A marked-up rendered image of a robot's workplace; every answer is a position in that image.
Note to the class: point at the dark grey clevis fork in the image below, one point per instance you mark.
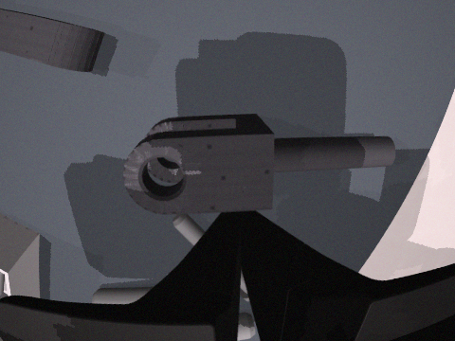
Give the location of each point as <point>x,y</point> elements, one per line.
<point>226,163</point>

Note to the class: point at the grey rectangular block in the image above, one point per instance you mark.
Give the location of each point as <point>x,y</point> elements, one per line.
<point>19,258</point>

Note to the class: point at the dark grey flat bar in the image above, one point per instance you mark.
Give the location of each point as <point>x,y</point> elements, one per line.
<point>49,41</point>

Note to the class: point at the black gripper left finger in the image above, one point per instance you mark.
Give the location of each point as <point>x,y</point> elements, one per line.
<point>198,301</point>

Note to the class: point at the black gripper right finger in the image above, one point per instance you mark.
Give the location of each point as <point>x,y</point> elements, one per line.
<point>298,294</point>

